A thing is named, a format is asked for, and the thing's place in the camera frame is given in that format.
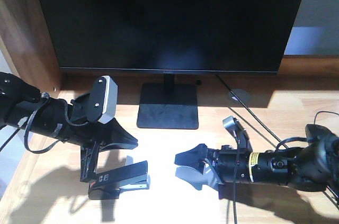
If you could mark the black stapler with orange button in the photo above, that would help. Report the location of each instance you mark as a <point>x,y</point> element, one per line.
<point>110,184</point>

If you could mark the white paper sheet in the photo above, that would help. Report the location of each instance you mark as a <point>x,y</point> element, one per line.
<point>169,199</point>

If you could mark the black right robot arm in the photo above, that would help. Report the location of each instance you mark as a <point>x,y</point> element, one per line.
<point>310,169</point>

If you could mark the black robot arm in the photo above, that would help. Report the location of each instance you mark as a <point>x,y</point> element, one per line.
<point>13,90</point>

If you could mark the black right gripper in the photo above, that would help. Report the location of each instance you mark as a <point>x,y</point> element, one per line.
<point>225,166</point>

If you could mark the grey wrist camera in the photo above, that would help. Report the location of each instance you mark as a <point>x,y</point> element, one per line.
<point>103,100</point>
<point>231,125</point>

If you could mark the black computer mouse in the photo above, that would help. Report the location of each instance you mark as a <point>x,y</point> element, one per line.
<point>315,132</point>

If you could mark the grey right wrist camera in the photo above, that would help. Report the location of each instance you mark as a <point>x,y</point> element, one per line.
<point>231,125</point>

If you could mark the black monitor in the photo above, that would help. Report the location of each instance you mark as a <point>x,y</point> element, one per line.
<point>170,37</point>

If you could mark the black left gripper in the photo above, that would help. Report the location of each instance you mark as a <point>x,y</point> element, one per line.
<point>75,123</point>

